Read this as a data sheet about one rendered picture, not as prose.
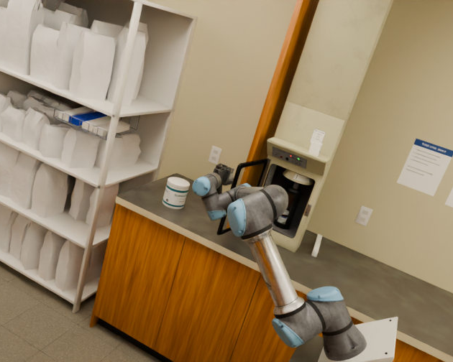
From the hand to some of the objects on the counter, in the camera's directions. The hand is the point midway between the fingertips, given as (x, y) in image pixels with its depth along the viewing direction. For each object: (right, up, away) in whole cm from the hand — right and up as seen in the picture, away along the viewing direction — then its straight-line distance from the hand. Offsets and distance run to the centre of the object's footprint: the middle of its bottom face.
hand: (230, 176), depth 216 cm
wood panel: (+8, -25, +53) cm, 59 cm away
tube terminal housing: (+27, -34, +43) cm, 61 cm away
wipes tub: (-33, -16, +42) cm, 56 cm away
